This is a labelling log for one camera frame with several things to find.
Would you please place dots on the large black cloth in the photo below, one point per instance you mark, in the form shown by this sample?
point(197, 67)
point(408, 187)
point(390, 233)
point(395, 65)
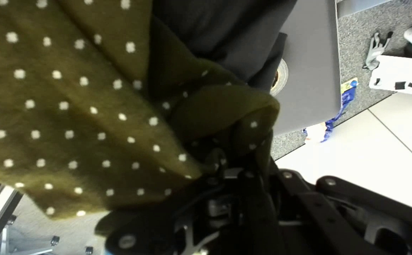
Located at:
point(224, 33)

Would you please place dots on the silver metal clamp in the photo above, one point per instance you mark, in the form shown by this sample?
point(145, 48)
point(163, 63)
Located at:
point(375, 47)

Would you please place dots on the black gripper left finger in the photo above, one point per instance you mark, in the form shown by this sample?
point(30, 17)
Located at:
point(167, 221)

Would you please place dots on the green cloth with white dots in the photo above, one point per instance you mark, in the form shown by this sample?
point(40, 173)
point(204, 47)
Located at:
point(72, 118)

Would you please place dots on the blue tape strip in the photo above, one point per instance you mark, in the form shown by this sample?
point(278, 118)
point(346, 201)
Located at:
point(341, 101)

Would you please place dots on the grey flat panel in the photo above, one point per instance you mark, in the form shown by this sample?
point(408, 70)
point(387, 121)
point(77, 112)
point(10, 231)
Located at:
point(309, 57)

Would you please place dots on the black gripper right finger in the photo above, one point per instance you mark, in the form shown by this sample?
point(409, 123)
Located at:
point(347, 213)

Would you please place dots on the white plate with black slots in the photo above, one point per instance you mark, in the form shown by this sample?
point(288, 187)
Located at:
point(394, 71)

